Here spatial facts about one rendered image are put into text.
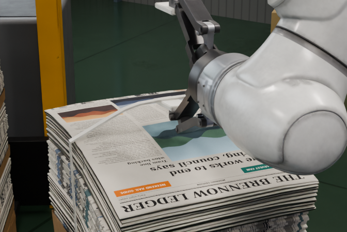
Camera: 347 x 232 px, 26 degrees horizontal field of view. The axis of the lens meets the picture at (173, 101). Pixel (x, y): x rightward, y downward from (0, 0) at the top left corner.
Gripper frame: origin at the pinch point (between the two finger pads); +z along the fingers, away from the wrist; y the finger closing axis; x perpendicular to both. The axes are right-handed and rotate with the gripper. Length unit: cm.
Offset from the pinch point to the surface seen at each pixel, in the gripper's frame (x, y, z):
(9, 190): 1, 90, 168
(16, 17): 14, 31, 211
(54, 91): 25, 59, 190
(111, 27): 130, 88, 455
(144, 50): 134, 93, 390
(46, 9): 22, 25, 187
